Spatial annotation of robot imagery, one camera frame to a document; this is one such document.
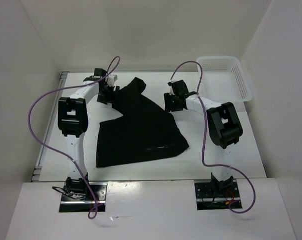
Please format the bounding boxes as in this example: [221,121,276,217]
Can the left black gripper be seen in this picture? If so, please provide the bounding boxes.
[97,84,120,106]

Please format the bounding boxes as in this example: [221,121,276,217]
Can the black shorts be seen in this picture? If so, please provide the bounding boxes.
[96,77,189,168]

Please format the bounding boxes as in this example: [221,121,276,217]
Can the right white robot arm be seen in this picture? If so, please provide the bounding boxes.
[164,80,243,197]

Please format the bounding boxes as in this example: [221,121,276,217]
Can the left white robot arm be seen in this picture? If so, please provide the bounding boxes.
[58,68,119,200]

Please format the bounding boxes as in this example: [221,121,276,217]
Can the white perforated plastic basket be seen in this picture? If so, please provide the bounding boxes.
[196,55,252,103]

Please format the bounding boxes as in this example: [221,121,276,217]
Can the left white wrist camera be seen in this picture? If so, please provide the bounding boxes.
[106,74,118,87]

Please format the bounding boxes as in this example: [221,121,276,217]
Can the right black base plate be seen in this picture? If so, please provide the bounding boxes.
[194,180,242,211]

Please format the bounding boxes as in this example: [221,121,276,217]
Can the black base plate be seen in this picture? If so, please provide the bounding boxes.
[59,182,107,213]
[194,180,242,211]

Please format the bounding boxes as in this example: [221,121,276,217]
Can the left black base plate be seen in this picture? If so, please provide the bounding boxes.
[59,182,107,213]

